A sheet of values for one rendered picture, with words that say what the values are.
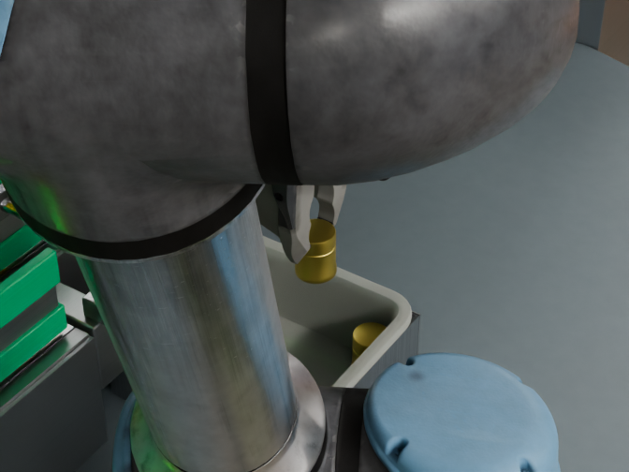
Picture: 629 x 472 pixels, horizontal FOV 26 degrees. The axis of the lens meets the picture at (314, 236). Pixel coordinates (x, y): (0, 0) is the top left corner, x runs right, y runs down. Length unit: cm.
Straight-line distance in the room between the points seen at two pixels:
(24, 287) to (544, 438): 43
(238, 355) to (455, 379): 21
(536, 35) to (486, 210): 97
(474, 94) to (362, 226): 96
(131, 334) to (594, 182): 95
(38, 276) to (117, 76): 61
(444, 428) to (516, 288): 57
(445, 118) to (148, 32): 10
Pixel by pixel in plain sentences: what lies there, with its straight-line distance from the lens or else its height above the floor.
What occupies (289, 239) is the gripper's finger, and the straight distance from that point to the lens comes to 110.
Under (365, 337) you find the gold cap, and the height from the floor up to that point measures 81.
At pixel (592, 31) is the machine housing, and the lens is 176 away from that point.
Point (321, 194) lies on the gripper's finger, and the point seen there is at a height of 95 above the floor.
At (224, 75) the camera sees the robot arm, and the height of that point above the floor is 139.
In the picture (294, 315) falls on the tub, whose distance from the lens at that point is 128.
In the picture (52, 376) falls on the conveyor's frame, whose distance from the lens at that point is 110.
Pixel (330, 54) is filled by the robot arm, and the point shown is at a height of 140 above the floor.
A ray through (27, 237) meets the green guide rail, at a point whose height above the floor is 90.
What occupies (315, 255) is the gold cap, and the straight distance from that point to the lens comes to 113.
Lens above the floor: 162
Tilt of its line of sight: 38 degrees down
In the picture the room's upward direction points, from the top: straight up
